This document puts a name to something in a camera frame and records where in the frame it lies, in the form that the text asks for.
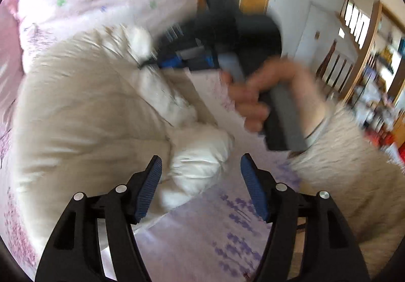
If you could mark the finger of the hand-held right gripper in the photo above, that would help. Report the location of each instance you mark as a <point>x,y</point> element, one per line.
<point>177,62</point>
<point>175,35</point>

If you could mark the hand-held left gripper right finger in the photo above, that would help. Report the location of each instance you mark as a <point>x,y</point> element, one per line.
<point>253,184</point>

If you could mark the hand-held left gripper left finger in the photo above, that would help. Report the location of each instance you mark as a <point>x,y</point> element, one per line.
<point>148,184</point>

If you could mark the cream quilted puffer jacket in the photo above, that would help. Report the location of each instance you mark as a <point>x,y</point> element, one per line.
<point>79,117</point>

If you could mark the person's right hand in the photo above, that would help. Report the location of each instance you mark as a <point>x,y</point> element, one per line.
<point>253,105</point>

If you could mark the pink floral bed sheet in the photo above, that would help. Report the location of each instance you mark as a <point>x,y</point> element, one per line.
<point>205,231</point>

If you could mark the dark wooden chair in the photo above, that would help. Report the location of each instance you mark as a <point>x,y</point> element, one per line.
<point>335,67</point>

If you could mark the wooden shelf unit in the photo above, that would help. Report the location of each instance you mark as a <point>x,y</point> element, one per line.
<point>373,48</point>

